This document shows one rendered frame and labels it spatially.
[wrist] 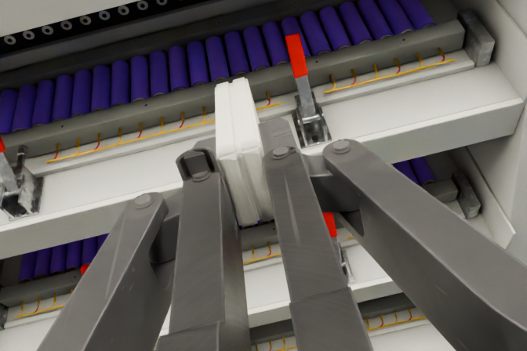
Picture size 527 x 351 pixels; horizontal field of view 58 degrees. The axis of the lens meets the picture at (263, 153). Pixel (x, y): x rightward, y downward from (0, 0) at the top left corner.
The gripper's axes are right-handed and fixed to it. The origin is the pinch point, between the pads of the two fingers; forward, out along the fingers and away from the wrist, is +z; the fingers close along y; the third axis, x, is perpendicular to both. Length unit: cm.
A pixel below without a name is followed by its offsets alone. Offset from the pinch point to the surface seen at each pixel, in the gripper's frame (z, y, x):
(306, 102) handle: 20.1, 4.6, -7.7
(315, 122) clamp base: 21.3, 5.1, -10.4
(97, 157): 23.2, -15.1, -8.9
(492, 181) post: 24.0, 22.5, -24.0
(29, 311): 28, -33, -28
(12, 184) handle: 20.3, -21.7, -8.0
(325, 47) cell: 27.3, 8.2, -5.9
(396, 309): 31, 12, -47
